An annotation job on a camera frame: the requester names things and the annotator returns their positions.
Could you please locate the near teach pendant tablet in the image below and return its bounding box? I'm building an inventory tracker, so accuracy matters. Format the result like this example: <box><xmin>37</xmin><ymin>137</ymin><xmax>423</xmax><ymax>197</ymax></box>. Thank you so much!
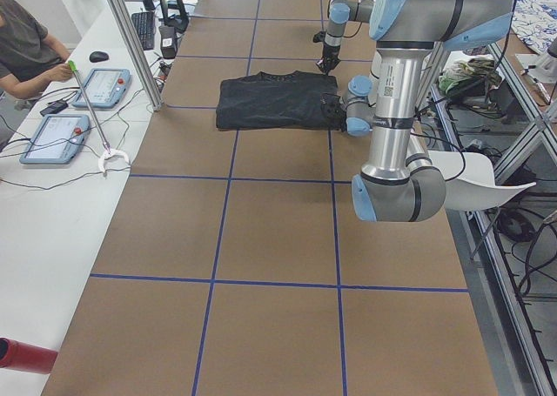
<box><xmin>19</xmin><ymin>114</ymin><xmax>91</xmax><ymax>164</ymax></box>

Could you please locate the red cylinder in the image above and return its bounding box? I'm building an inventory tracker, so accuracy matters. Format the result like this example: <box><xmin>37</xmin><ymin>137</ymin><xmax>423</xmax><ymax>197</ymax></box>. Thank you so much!
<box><xmin>1</xmin><ymin>338</ymin><xmax>58</xmax><ymax>374</ymax></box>

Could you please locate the black graphic t-shirt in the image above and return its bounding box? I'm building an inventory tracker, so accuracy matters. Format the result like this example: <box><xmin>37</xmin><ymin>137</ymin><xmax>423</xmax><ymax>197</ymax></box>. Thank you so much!
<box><xmin>216</xmin><ymin>70</ymin><xmax>346</xmax><ymax>131</ymax></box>

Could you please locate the black keyboard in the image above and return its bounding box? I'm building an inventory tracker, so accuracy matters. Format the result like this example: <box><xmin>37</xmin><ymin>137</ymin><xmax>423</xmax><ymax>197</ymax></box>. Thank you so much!
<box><xmin>131</xmin><ymin>11</ymin><xmax>155</xmax><ymax>50</ymax></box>

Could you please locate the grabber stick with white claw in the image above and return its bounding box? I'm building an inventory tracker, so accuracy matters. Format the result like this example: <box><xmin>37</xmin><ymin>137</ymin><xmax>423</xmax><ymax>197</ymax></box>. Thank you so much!
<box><xmin>67</xmin><ymin>60</ymin><xmax>131</xmax><ymax>176</ymax></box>

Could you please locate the seated person in grey shirt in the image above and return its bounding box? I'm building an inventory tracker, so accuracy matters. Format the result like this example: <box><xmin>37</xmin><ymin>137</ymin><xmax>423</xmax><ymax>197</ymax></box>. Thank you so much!
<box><xmin>1</xmin><ymin>0</ymin><xmax>73</xmax><ymax>100</ymax></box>

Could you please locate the pile of clothes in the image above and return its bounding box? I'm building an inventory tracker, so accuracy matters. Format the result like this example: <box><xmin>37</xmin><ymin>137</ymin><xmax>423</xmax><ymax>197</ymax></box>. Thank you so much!
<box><xmin>438</xmin><ymin>57</ymin><xmax>503</xmax><ymax>101</ymax></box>

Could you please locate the aluminium frame post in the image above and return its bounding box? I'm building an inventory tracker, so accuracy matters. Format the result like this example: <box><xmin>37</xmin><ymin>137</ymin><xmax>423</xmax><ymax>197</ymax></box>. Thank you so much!
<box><xmin>106</xmin><ymin>0</ymin><xmax>163</xmax><ymax>111</ymax></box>

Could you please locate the black computer mouse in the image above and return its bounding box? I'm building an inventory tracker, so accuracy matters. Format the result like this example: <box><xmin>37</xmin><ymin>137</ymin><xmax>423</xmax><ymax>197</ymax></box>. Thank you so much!
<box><xmin>89</xmin><ymin>50</ymin><xmax>110</xmax><ymax>63</ymax></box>

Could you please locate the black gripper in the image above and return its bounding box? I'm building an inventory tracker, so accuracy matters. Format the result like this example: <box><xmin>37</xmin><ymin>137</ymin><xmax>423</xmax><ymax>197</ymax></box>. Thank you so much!
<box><xmin>320</xmin><ymin>93</ymin><xmax>344</xmax><ymax>124</ymax></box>
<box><xmin>312</xmin><ymin>30</ymin><xmax>341</xmax><ymax>75</ymax></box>

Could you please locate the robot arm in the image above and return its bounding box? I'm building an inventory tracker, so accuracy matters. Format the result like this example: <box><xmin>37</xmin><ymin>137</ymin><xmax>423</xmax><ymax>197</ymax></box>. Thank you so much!
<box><xmin>318</xmin><ymin>0</ymin><xmax>513</xmax><ymax>222</ymax></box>
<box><xmin>312</xmin><ymin>0</ymin><xmax>376</xmax><ymax>75</ymax></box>

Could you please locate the black power adapter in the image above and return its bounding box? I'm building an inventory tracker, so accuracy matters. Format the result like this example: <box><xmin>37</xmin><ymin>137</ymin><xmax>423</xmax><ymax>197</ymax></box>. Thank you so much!
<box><xmin>40</xmin><ymin>100</ymin><xmax>68</xmax><ymax>116</ymax></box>

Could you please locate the blue white patterned cloth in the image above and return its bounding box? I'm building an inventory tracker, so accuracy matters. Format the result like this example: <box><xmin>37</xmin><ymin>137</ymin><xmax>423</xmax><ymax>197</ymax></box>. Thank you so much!
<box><xmin>512</xmin><ymin>0</ymin><xmax>556</xmax><ymax>54</ymax></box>

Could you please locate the white plastic chair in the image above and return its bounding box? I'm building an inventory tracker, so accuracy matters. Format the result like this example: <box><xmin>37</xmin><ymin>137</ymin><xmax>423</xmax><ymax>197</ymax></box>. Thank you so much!
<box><xmin>429</xmin><ymin>151</ymin><xmax>536</xmax><ymax>211</ymax></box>

